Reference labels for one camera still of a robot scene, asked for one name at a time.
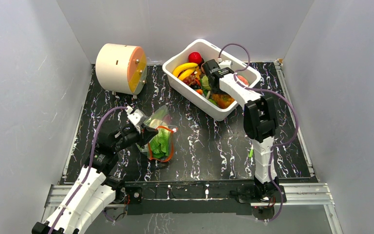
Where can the cream round drum appliance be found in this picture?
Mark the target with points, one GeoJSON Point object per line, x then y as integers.
{"type": "Point", "coordinates": [121, 68]}

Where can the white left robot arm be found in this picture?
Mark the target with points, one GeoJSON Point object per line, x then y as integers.
{"type": "Point", "coordinates": [94, 189]}

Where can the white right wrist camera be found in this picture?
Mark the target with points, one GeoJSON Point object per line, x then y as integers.
{"type": "Point", "coordinates": [224, 63]}

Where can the clear zip bag orange zipper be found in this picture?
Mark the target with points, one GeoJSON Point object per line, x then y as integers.
{"type": "Point", "coordinates": [160, 117]}

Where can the yellow banana toy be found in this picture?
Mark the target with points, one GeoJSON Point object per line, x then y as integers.
{"type": "Point", "coordinates": [186, 74]}
{"type": "Point", "coordinates": [185, 66]}

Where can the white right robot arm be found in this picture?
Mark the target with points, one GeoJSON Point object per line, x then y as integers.
{"type": "Point", "coordinates": [259, 123]}

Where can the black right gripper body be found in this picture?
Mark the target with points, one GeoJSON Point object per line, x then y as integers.
{"type": "Point", "coordinates": [208, 69]}

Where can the round green cabbage toy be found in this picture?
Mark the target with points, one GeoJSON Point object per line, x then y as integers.
{"type": "Point", "coordinates": [205, 83]}

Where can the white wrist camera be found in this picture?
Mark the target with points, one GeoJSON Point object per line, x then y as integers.
{"type": "Point", "coordinates": [224, 63]}
{"type": "Point", "coordinates": [135, 116]}

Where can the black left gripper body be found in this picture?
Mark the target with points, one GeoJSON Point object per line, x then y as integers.
{"type": "Point", "coordinates": [131, 137]}

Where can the grape bunch toy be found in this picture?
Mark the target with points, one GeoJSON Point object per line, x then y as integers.
{"type": "Point", "coordinates": [191, 81]}

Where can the red apple toy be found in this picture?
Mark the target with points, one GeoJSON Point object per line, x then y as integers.
{"type": "Point", "coordinates": [195, 57]}

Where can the napa cabbage toy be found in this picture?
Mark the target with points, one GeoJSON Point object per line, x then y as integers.
{"type": "Point", "coordinates": [161, 147]}

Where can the white green pen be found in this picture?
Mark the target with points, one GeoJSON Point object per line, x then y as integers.
{"type": "Point", "coordinates": [251, 152]}

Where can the watermelon slice toy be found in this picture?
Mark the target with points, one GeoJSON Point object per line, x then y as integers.
{"type": "Point", "coordinates": [243, 80]}

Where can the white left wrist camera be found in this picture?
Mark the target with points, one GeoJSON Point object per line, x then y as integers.
{"type": "Point", "coordinates": [135, 116]}

